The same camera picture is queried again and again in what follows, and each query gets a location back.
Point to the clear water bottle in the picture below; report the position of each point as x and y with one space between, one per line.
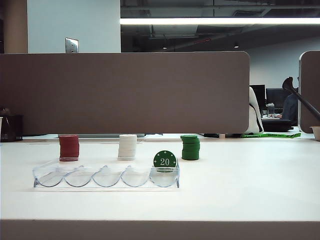
270 110

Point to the beige paper cup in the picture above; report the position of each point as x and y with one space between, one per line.
315 132

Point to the clear plastic chip tray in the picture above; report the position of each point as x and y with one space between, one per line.
75 175

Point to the white poker chip stack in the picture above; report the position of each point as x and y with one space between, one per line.
127 146

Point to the large brown desk partition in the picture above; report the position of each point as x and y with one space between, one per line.
125 92

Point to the dark glass carafe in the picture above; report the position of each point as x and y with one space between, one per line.
6 130

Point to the small white cup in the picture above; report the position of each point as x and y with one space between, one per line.
222 136

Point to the metal wall switch plate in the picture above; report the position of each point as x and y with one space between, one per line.
72 45

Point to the narrow brown desk partition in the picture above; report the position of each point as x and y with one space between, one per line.
311 87

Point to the black computer monitor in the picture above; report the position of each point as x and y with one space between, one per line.
275 96
258 95

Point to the green 20 poker chip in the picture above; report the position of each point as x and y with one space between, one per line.
165 157

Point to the green poker chip stack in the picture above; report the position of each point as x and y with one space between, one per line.
190 147

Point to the black cylindrical container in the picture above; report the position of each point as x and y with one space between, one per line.
18 126

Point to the seated person blue shirt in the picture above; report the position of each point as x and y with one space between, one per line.
291 110

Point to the black zip case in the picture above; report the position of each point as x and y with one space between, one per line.
276 125

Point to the red poker chip stack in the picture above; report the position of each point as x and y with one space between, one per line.
69 147

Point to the long ceiling light strip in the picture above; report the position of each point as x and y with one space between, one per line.
220 21

